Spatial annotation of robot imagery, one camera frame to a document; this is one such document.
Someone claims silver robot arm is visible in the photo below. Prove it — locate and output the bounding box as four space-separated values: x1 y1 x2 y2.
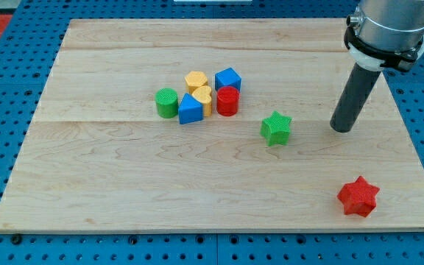
344 0 424 72

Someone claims light wooden board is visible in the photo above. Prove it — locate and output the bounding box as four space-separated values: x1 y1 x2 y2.
0 18 424 234

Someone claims blue triangle block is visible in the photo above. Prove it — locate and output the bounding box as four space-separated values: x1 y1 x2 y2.
178 93 203 124

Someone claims red cylinder block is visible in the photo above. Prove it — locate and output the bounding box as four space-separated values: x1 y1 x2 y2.
216 86 240 116

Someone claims yellow heart block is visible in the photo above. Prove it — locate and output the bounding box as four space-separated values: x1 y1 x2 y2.
192 85 212 117

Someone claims yellow hexagon block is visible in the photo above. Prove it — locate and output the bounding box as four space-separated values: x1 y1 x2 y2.
184 71 208 94

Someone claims green cylinder block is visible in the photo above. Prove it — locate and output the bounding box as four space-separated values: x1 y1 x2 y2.
155 88 179 119

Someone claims blue cube block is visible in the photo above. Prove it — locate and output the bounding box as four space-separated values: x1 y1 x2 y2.
215 68 241 91

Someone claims green star block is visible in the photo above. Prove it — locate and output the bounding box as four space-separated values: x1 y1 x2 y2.
260 111 292 146

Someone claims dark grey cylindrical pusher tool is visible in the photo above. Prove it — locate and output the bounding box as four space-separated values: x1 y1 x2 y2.
330 63 381 133

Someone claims red star block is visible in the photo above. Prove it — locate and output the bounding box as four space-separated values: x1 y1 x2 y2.
336 176 380 218

